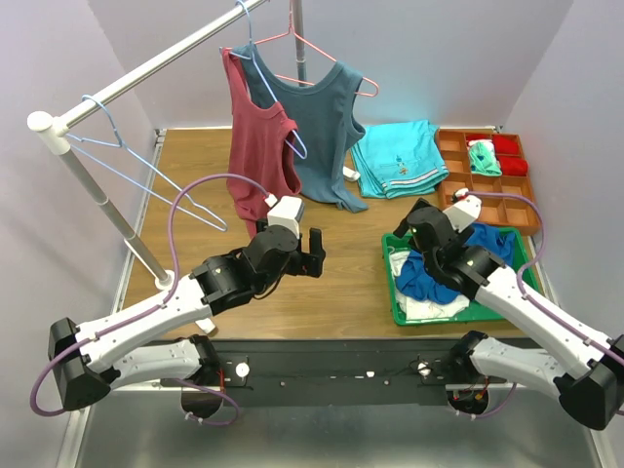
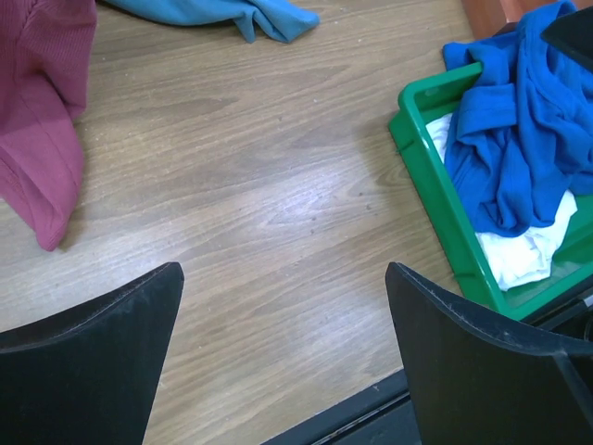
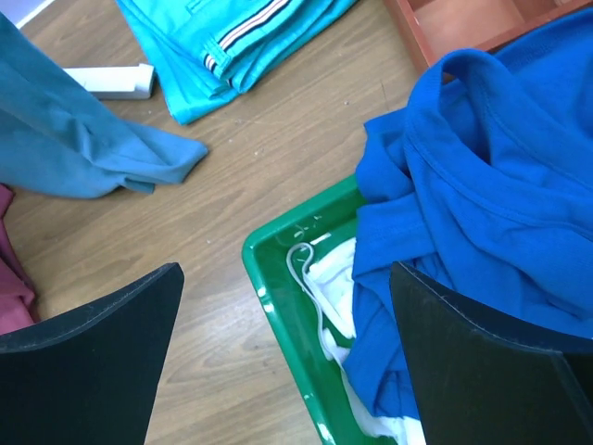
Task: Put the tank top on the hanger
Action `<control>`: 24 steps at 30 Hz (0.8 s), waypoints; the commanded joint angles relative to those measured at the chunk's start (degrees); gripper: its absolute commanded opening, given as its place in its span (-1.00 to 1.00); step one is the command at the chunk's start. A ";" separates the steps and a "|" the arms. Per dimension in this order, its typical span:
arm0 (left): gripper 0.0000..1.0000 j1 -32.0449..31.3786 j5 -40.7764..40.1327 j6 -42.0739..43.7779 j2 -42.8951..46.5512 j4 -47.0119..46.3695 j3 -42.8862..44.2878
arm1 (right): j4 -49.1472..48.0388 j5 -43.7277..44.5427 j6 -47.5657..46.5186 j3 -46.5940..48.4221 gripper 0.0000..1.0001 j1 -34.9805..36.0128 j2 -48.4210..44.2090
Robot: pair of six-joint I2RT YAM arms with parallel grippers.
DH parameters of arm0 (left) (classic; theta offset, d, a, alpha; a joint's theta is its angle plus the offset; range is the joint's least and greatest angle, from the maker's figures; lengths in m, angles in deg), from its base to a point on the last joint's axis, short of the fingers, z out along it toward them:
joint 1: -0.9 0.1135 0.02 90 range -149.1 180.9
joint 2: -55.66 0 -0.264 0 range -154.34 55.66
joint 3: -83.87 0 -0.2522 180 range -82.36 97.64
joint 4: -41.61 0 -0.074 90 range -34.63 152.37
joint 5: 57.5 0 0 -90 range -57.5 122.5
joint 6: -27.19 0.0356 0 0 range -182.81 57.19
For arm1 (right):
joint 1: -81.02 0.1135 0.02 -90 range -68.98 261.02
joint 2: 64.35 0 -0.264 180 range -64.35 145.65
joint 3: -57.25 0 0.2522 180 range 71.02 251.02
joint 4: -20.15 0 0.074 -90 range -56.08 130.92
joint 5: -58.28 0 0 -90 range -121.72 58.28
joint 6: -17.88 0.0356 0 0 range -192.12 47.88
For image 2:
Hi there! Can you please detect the teal tank top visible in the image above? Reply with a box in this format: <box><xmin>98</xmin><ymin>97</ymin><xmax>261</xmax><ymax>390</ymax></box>
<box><xmin>108</xmin><ymin>0</ymin><xmax>320</xmax><ymax>44</ymax></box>

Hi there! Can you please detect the white cloth in tray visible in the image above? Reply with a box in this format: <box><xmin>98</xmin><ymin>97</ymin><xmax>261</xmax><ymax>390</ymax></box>
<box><xmin>426</xmin><ymin>113</ymin><xmax>578</xmax><ymax>291</ymax></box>

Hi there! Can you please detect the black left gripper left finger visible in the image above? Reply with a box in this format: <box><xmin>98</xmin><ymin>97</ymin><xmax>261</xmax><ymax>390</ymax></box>
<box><xmin>1</xmin><ymin>262</ymin><xmax>184</xmax><ymax>444</ymax></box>

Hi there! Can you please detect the royal blue tank top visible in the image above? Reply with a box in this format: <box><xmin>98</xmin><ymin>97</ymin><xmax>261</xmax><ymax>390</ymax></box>
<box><xmin>443</xmin><ymin>1</ymin><xmax>592</xmax><ymax>237</ymax></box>

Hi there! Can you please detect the maroon tank top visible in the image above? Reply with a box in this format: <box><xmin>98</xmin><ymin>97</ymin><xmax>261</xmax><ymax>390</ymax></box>
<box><xmin>1</xmin><ymin>1</ymin><xmax>97</xmax><ymax>251</ymax></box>

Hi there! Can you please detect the green plastic tray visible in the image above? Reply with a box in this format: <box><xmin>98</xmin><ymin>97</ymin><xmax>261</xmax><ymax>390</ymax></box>
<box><xmin>389</xmin><ymin>63</ymin><xmax>592</xmax><ymax>320</ymax></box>

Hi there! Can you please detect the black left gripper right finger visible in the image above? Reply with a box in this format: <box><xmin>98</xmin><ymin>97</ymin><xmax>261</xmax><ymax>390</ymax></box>
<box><xmin>385</xmin><ymin>262</ymin><xmax>592</xmax><ymax>444</ymax></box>

